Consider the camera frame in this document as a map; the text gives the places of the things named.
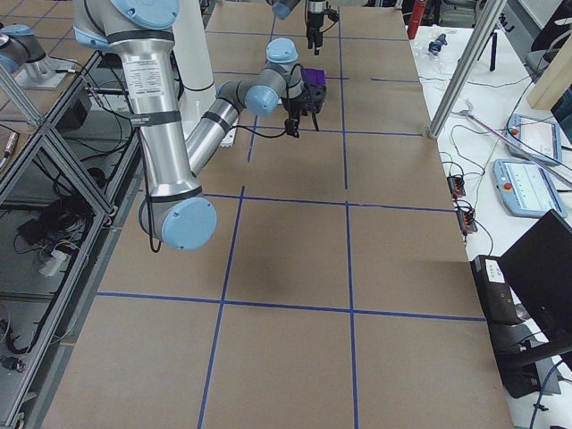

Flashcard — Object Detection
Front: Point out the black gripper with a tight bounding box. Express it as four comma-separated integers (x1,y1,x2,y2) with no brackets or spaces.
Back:
284,96,310,139
306,10,324,55

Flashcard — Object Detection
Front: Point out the purple towel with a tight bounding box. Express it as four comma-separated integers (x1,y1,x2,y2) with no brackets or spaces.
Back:
301,68,326,86

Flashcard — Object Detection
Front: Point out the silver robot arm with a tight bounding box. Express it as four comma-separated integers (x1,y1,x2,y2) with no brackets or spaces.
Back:
73,1,308,250
270,0,331,55

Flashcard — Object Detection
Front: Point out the red cylinder bottle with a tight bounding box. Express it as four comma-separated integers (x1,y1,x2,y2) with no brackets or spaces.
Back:
407,0,427,40

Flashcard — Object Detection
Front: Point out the folded blue umbrella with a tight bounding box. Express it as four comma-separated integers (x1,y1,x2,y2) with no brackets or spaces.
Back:
428,33,448,56

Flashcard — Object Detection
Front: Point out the orange connector box far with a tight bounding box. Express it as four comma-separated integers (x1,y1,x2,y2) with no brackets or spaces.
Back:
447,175,466,199

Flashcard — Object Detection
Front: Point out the orange connector box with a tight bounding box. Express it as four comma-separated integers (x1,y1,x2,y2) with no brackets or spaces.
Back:
456,210,478,236
447,175,466,199

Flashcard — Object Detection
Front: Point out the orange connector box near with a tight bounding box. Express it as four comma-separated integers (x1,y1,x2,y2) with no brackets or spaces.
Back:
456,210,478,236

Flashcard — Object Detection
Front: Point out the reacher grabber tool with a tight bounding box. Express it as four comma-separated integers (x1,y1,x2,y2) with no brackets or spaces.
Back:
453,102,571,189

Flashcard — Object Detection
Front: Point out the near teach pendant tablet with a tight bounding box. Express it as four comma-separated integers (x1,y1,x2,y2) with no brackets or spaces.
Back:
492,159,568,218

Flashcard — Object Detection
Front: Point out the teach pendant tablet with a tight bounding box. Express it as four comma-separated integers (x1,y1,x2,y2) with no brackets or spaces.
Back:
492,159,568,218
504,114,562,166

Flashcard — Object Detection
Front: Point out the far teach pendant tablet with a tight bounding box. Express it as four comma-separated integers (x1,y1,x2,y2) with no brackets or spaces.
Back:
504,114,562,166

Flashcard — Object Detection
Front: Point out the black monitor stand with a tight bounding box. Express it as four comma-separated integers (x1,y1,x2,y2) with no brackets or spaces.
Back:
470,209,571,399

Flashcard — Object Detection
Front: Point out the aluminium frame post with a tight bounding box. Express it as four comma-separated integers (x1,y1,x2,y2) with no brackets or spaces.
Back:
427,0,507,139

